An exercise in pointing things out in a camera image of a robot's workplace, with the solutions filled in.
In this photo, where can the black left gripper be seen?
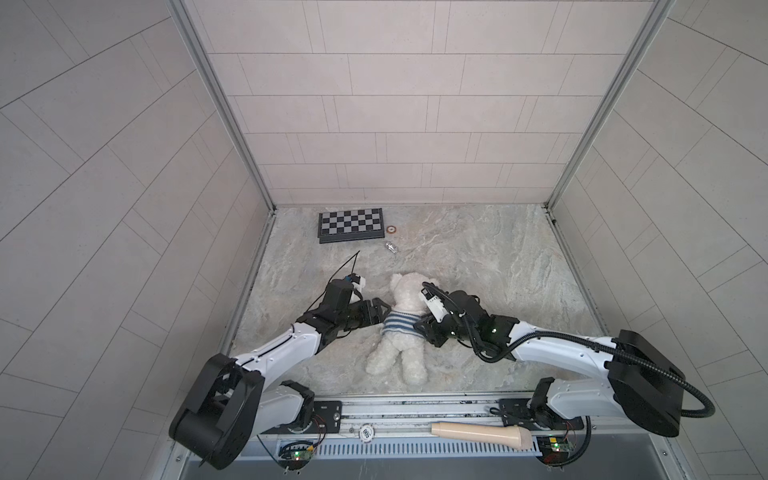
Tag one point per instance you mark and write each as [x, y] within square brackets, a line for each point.
[372, 317]

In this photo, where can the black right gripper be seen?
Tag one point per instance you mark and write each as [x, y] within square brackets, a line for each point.
[429, 327]

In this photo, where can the white fluffy teddy bear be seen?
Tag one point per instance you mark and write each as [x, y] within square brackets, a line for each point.
[393, 347]

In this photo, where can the blue white striped shirt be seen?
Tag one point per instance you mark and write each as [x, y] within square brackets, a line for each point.
[402, 323]

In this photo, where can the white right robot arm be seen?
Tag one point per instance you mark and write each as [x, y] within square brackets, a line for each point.
[623, 376]

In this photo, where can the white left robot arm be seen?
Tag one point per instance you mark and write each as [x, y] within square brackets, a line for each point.
[234, 399]

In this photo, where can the folded black chess board box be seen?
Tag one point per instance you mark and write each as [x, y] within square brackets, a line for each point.
[350, 225]

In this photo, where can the left green circuit board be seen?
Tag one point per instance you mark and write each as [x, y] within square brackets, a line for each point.
[294, 456]

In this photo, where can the green circuit board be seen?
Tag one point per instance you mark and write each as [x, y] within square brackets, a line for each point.
[553, 449]
[294, 456]

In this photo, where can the right green circuit board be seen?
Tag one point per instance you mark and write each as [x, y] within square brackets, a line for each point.
[553, 449]

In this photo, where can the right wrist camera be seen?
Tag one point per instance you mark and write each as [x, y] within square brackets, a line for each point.
[434, 303]

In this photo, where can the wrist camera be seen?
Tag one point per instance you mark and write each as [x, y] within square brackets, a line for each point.
[434, 303]
[358, 284]

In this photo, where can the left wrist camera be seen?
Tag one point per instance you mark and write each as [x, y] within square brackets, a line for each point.
[358, 284]

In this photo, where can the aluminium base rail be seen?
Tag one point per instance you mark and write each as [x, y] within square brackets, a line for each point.
[420, 414]

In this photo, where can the beige wooden handle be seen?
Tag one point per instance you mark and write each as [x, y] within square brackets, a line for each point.
[514, 437]

